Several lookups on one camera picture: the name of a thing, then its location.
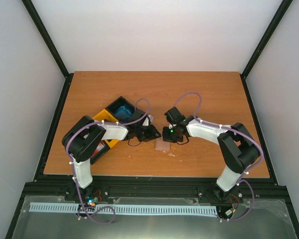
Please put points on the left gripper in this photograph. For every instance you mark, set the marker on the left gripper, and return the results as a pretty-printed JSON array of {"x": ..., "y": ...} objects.
[{"x": 151, "y": 135}]

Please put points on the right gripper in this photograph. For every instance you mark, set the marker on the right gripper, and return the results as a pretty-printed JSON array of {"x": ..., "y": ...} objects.
[{"x": 167, "y": 139}]

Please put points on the pink leather card holder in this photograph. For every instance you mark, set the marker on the pink leather card holder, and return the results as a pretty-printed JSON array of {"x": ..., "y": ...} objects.
[{"x": 160, "y": 144}]

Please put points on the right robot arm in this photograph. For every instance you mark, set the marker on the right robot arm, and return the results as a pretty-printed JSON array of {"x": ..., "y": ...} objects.
[{"x": 239, "y": 150}]

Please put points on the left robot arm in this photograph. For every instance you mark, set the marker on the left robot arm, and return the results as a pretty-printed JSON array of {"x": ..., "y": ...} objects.
[{"x": 84, "y": 138}]

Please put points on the red and white card stack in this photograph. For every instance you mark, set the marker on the red and white card stack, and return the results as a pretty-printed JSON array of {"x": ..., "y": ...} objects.
[{"x": 99, "y": 148}]

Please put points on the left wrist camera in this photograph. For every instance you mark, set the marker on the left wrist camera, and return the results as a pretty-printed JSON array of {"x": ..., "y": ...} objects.
[{"x": 148, "y": 120}]

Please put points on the black aluminium rail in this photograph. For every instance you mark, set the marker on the black aluminium rail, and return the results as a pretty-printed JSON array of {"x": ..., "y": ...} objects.
[{"x": 202, "y": 190}]

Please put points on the light blue cable duct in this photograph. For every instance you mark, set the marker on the light blue cable duct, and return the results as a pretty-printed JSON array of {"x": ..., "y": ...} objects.
[{"x": 130, "y": 210}]

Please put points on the right black frame post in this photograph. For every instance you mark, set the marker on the right black frame post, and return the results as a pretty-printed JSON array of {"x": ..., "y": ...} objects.
[{"x": 275, "y": 21}]

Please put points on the black frame post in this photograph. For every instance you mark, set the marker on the black frame post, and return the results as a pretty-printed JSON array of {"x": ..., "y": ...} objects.
[
  {"x": 275, "y": 21},
  {"x": 34, "y": 15}
]

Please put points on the left black frame post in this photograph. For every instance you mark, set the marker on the left black frame post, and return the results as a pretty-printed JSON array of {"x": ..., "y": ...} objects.
[{"x": 34, "y": 15}]

